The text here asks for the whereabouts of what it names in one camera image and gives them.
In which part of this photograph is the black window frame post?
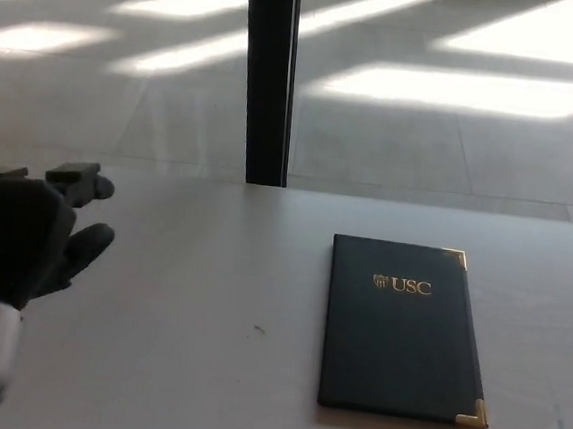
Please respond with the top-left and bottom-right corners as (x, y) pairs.
(229, 0), (304, 188)

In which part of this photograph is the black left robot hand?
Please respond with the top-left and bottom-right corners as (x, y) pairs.
(0, 154), (122, 320)

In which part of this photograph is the dark blue USC diary folder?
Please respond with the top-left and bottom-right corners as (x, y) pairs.
(315, 233), (505, 429)

